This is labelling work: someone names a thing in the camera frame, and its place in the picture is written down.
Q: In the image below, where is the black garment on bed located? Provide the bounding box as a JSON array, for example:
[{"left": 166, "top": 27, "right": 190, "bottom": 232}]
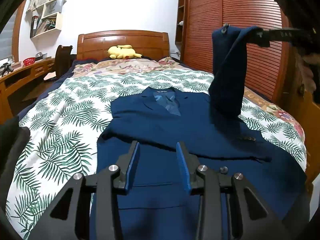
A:
[{"left": 0, "top": 115, "right": 31, "bottom": 203}]

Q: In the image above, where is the brown louvered wardrobe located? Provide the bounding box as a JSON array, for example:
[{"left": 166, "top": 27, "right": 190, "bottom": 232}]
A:
[{"left": 175, "top": 0, "right": 289, "bottom": 102}]

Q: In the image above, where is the navy blue suit jacket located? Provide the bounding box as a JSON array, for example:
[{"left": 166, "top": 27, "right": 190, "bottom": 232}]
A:
[{"left": 89, "top": 24, "right": 308, "bottom": 240}]

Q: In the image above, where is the dark wooden chair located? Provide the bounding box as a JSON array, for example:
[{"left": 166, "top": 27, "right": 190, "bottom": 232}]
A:
[{"left": 43, "top": 45, "right": 73, "bottom": 81}]

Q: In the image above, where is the red basket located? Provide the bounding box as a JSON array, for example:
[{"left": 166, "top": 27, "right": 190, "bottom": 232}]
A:
[{"left": 23, "top": 57, "right": 35, "bottom": 66}]

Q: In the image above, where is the white wall shelf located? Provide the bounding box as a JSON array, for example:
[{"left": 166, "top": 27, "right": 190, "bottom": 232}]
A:
[{"left": 27, "top": 0, "right": 67, "bottom": 41}]

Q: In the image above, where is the yellow plush toy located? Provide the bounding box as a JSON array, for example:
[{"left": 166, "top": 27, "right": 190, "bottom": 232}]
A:
[{"left": 107, "top": 45, "right": 142, "bottom": 59}]

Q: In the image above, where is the wooden bed headboard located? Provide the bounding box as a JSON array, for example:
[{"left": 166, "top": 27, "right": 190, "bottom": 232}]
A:
[{"left": 76, "top": 30, "right": 170, "bottom": 61}]

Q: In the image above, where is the wooden desk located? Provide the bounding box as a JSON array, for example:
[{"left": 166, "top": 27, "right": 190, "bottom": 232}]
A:
[{"left": 1, "top": 58, "right": 55, "bottom": 124}]

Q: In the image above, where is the floral pillow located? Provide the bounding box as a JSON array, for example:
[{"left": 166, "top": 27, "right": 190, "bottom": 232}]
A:
[{"left": 73, "top": 57, "right": 184, "bottom": 77}]

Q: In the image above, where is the palm leaf print bedspread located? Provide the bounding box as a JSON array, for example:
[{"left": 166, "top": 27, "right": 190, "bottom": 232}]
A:
[{"left": 5, "top": 68, "right": 308, "bottom": 240}]

